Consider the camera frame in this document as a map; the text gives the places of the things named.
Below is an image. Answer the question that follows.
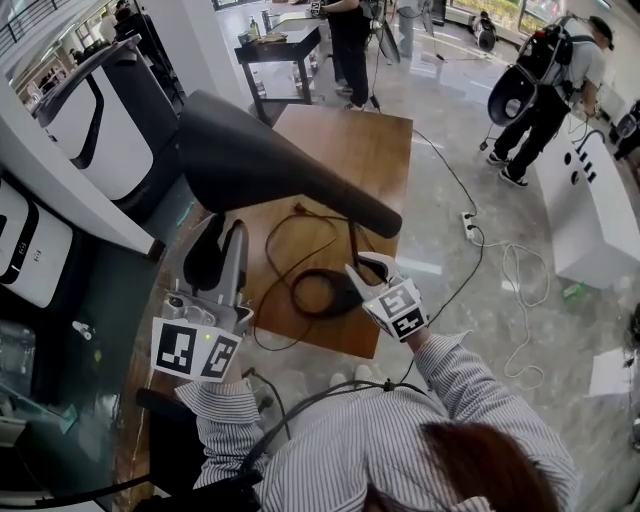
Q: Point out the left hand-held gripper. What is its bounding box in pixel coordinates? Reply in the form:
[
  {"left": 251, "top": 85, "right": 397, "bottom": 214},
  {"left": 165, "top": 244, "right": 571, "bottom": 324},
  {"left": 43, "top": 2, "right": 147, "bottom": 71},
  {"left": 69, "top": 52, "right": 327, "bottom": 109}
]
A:
[{"left": 151, "top": 213, "right": 255, "bottom": 384}]

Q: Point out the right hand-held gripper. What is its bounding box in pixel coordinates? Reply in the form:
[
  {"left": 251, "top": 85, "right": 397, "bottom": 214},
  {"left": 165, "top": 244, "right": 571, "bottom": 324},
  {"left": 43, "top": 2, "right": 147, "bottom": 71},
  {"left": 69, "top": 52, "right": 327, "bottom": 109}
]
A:
[{"left": 344, "top": 252, "right": 429, "bottom": 344}]

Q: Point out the dark brown desk lamp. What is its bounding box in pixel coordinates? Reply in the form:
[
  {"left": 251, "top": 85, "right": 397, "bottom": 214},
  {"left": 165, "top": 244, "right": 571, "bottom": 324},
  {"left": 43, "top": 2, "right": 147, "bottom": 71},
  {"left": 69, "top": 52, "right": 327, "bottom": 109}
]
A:
[{"left": 177, "top": 89, "right": 404, "bottom": 317}]

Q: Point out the person's right forearm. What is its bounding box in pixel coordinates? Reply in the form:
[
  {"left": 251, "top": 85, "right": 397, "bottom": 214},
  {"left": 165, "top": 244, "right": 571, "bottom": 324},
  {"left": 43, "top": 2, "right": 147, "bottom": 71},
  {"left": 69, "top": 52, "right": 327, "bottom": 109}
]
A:
[{"left": 406, "top": 329, "right": 502, "bottom": 417}]

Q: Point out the person's left forearm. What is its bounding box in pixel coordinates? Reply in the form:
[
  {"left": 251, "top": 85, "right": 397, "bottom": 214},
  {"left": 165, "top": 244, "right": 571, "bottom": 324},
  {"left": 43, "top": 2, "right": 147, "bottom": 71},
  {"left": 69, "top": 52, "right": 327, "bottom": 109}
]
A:
[{"left": 174, "top": 374, "right": 265, "bottom": 451}]

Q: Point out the person's right white shoe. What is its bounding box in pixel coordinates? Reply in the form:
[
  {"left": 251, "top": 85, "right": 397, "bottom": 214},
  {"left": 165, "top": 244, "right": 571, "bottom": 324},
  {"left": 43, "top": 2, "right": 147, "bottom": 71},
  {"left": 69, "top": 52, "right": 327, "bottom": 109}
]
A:
[{"left": 353, "top": 363, "right": 382, "bottom": 387}]

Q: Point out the brown wooden table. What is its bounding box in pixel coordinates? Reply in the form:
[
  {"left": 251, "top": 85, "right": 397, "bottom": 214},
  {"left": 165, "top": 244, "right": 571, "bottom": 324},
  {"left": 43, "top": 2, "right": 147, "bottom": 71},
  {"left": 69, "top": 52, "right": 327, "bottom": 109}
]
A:
[{"left": 199, "top": 104, "right": 414, "bottom": 360}]

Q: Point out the large white black delivery robot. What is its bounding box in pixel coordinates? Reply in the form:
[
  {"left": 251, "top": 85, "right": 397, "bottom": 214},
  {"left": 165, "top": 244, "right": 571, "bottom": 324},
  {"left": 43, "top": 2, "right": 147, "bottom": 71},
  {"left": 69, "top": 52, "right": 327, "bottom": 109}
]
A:
[{"left": 37, "top": 34, "right": 182, "bottom": 225}]

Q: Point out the person's striped shirt torso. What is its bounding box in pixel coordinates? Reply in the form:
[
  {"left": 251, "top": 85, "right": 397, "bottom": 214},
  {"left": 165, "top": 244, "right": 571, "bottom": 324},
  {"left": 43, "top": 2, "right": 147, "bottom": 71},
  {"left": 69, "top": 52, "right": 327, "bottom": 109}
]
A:
[{"left": 192, "top": 379, "right": 584, "bottom": 512}]

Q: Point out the white robot with black screen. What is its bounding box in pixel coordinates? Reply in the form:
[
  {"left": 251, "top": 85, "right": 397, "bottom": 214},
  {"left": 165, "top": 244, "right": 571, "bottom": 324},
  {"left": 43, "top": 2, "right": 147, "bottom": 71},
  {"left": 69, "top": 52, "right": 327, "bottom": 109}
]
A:
[{"left": 0, "top": 177, "right": 75, "bottom": 309}]

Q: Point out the black office chair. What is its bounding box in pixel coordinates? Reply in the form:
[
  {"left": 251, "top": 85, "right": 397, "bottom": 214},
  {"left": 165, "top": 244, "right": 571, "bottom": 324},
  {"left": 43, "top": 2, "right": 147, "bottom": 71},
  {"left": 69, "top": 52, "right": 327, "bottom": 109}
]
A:
[{"left": 133, "top": 387, "right": 266, "bottom": 512}]

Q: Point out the black table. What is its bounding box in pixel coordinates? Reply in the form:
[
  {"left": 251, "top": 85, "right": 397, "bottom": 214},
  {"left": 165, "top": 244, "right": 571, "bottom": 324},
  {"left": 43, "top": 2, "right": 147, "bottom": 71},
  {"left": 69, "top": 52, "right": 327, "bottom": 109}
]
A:
[{"left": 233, "top": 22, "right": 322, "bottom": 127}]

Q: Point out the white counter block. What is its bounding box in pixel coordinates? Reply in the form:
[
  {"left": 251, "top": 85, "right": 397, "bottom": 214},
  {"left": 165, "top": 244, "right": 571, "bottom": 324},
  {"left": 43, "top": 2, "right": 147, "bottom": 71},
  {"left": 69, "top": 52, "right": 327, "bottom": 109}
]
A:
[{"left": 532, "top": 127, "right": 640, "bottom": 291}]

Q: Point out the black curved shell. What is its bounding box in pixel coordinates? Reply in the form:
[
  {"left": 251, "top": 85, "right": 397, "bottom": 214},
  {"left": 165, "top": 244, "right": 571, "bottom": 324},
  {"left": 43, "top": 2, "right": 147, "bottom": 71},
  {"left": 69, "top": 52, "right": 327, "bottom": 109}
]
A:
[{"left": 487, "top": 64, "right": 540, "bottom": 127}]

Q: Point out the black faucet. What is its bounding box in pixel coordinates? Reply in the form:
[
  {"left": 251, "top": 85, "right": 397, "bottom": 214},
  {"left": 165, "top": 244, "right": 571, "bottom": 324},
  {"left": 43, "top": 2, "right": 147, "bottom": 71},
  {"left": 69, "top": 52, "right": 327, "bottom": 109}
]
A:
[{"left": 573, "top": 128, "right": 607, "bottom": 154}]

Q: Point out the white box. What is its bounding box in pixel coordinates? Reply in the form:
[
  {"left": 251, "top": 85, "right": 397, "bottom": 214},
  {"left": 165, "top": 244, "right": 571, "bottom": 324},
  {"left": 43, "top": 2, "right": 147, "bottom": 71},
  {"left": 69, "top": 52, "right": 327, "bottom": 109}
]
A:
[{"left": 588, "top": 348, "right": 640, "bottom": 400}]

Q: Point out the black backpack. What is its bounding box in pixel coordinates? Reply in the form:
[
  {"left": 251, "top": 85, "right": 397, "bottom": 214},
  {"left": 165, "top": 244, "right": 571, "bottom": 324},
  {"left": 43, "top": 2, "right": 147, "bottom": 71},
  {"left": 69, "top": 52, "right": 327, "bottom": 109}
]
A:
[{"left": 516, "top": 18, "right": 575, "bottom": 87}]

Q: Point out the black metal railing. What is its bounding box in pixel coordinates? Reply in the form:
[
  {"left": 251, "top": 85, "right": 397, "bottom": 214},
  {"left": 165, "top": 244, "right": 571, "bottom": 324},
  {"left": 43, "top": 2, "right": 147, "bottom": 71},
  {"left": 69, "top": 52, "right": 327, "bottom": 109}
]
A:
[{"left": 0, "top": 0, "right": 57, "bottom": 45}]

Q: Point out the black lamp power cord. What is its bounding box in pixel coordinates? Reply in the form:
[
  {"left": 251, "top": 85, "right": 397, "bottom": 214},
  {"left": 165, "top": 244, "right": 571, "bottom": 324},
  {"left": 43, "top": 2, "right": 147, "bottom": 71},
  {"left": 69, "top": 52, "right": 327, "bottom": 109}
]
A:
[{"left": 251, "top": 199, "right": 354, "bottom": 352}]

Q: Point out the black floor cable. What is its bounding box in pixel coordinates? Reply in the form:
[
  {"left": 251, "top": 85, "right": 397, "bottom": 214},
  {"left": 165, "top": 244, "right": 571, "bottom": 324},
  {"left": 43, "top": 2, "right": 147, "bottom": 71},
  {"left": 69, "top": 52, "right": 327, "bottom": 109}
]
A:
[
  {"left": 411, "top": 128, "right": 477, "bottom": 217},
  {"left": 427, "top": 227, "right": 487, "bottom": 327}
]

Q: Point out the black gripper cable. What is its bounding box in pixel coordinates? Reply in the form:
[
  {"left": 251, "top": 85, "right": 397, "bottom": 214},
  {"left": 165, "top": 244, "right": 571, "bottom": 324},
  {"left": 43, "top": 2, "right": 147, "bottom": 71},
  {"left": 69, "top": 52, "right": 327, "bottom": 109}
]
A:
[{"left": 242, "top": 366, "right": 292, "bottom": 442}]

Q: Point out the black headset cable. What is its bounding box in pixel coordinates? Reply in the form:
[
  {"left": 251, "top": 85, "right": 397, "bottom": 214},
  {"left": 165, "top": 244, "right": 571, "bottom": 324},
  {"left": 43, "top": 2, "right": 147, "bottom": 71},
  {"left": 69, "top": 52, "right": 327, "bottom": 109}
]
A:
[{"left": 238, "top": 378, "right": 427, "bottom": 477}]

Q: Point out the white floor cable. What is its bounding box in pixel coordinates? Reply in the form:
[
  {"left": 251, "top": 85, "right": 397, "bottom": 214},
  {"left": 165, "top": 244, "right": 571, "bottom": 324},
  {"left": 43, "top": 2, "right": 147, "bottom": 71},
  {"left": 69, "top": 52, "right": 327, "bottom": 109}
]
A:
[{"left": 474, "top": 239, "right": 552, "bottom": 392}]

